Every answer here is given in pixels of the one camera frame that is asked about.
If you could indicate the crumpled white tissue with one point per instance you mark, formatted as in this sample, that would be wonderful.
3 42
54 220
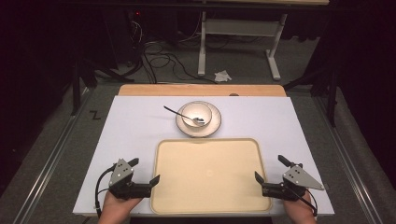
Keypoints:
222 76

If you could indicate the metal floor rail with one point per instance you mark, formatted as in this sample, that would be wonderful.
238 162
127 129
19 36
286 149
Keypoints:
46 169
351 161

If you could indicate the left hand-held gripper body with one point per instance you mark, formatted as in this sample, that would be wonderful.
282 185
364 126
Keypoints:
122 175

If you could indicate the white metal desk frame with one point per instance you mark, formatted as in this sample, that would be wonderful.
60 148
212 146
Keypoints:
239 27

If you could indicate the black metal stand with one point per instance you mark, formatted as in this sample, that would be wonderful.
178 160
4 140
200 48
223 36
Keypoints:
76 87
333 93

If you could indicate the person's left hand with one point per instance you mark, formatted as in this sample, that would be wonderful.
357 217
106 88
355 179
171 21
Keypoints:
116 210

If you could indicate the white plate with dark rim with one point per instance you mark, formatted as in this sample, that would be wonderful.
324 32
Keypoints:
214 123

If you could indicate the metal spoon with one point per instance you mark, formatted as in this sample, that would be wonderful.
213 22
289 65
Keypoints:
179 114

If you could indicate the white bowl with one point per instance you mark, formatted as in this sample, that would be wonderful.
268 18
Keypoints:
194 111

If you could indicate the beige plastic tray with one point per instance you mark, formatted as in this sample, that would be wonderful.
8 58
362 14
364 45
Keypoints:
210 177

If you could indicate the person's right hand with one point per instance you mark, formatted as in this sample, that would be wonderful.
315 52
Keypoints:
299 211

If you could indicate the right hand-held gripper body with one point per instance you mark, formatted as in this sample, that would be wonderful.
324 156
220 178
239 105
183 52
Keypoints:
297 179

